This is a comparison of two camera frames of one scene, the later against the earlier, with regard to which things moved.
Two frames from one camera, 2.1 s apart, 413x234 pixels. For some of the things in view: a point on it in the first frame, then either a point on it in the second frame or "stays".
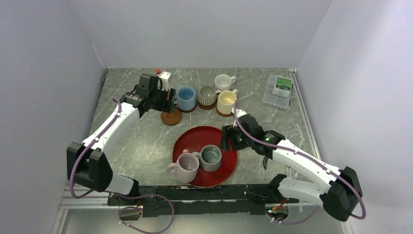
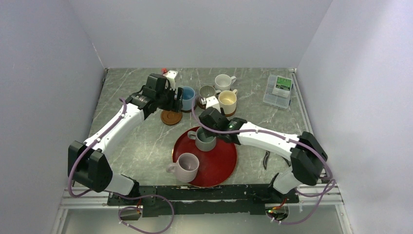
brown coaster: x=172 y=118 stays
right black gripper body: x=239 y=141 to x=204 y=124
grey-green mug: x=210 y=158 to x=204 y=142
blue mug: x=186 y=99 stays
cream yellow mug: x=225 y=102 stays
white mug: x=224 y=82 stays
